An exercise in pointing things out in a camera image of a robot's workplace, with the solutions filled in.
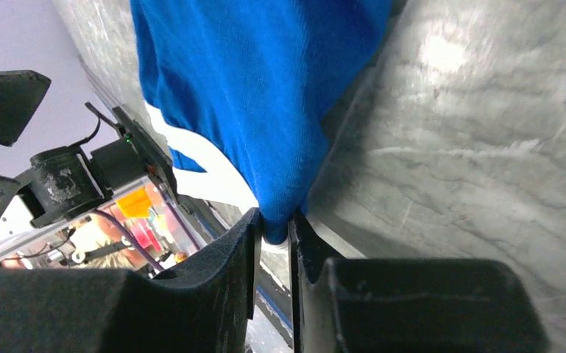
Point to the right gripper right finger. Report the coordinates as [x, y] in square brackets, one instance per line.
[405, 305]

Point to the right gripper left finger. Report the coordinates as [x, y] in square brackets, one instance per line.
[202, 304]

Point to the blue underwear white trim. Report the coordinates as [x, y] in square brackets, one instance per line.
[239, 90]

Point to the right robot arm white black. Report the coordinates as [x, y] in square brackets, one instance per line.
[62, 184]

